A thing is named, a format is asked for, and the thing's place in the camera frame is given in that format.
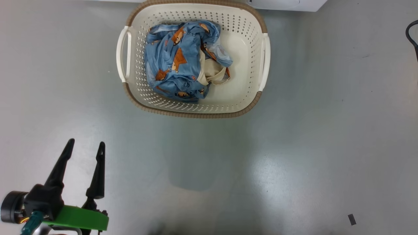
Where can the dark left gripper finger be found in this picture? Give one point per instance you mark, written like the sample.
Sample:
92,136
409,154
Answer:
98,176
58,169

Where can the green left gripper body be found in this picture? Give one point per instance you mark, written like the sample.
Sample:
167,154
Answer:
81,219

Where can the blue bear-print garment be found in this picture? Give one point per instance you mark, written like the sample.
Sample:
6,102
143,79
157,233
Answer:
169,62

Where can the cream beige garment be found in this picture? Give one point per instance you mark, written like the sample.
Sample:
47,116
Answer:
212,70

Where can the cream laundry basket brown rim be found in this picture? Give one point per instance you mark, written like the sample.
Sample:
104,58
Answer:
243,65

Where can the white washing machine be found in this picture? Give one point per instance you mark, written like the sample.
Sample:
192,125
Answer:
310,4

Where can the small black tape piece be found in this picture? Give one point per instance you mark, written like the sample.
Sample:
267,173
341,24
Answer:
352,219

